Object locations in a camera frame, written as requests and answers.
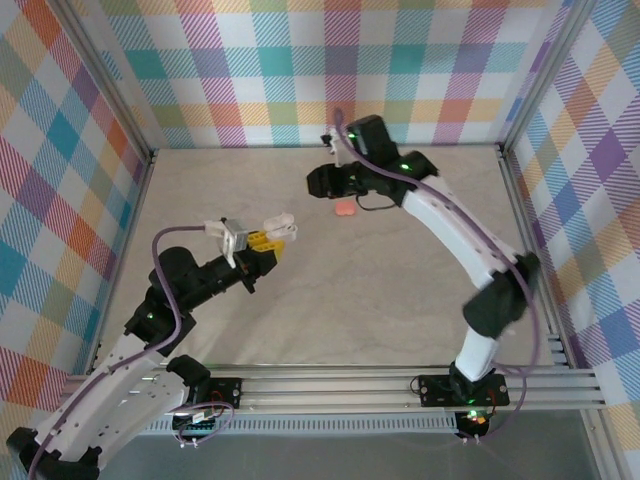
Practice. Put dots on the pink earbud charging case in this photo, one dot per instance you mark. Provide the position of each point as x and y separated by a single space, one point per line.
345 209

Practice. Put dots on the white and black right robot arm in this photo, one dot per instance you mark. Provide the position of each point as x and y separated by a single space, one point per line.
450 225

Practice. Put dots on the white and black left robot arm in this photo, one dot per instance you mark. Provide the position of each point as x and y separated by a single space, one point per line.
125 395

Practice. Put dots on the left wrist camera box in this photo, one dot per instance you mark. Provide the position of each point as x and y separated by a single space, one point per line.
235 237

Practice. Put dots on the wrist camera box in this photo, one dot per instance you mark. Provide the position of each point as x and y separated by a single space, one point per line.
235 237
334 142

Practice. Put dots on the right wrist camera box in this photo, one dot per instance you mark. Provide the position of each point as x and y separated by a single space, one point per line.
334 142

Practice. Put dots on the aluminium side rail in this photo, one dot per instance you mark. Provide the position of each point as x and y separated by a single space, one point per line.
516 200
125 250

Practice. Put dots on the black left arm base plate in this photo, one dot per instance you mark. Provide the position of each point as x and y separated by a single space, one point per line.
227 392

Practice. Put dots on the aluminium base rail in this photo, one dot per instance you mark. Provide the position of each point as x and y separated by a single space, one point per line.
325 387

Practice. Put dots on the aluminium frame post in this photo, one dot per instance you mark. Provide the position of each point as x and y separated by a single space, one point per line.
543 75
106 75

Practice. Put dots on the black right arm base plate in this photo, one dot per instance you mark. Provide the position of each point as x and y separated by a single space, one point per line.
435 390

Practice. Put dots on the aluminium frame leg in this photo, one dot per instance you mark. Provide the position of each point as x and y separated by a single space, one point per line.
597 445

